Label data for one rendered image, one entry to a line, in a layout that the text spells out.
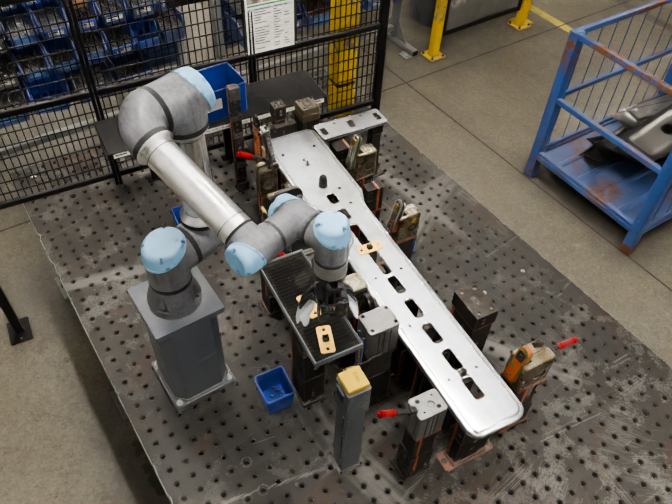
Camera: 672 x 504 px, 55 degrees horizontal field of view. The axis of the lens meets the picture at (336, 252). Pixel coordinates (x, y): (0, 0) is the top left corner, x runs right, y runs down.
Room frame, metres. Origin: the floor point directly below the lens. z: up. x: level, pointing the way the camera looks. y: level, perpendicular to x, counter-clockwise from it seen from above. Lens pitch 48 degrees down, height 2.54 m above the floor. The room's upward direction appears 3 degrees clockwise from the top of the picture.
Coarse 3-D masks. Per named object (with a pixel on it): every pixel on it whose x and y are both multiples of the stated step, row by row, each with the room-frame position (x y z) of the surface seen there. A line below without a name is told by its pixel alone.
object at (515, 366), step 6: (522, 348) 1.00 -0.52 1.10; (528, 348) 0.99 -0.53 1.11; (516, 354) 1.00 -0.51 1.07; (522, 354) 0.98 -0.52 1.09; (528, 354) 0.98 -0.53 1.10; (516, 360) 0.99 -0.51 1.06; (522, 360) 0.98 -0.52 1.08; (528, 360) 0.98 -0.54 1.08; (510, 366) 0.99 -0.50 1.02; (516, 366) 0.98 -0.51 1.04; (522, 366) 0.97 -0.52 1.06; (504, 372) 0.99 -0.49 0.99; (510, 372) 0.98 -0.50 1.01; (516, 372) 0.97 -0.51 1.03; (510, 378) 0.97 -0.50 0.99; (516, 378) 0.97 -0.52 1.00
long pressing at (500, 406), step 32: (288, 160) 1.86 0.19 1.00; (320, 160) 1.87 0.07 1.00; (320, 192) 1.69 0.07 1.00; (352, 192) 1.70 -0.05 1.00; (352, 224) 1.54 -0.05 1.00; (352, 256) 1.39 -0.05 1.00; (384, 256) 1.40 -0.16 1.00; (384, 288) 1.27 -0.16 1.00; (416, 288) 1.27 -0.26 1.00; (416, 320) 1.15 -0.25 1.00; (448, 320) 1.16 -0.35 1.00; (416, 352) 1.03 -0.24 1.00; (480, 352) 1.05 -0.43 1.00; (448, 384) 0.94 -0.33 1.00; (480, 384) 0.94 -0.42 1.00; (480, 416) 0.84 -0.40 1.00; (512, 416) 0.85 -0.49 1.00
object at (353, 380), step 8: (352, 368) 0.87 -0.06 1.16; (360, 368) 0.87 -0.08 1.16; (344, 376) 0.85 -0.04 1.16; (352, 376) 0.85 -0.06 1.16; (360, 376) 0.85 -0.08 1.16; (344, 384) 0.83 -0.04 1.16; (352, 384) 0.83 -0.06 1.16; (360, 384) 0.83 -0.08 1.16; (368, 384) 0.83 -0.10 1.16; (352, 392) 0.81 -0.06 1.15
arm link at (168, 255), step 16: (144, 240) 1.12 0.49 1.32; (160, 240) 1.12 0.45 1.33; (176, 240) 1.12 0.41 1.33; (192, 240) 1.14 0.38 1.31; (144, 256) 1.08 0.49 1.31; (160, 256) 1.07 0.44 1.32; (176, 256) 1.08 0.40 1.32; (192, 256) 1.11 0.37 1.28; (160, 272) 1.05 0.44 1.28; (176, 272) 1.07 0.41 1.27; (160, 288) 1.06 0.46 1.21; (176, 288) 1.06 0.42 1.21
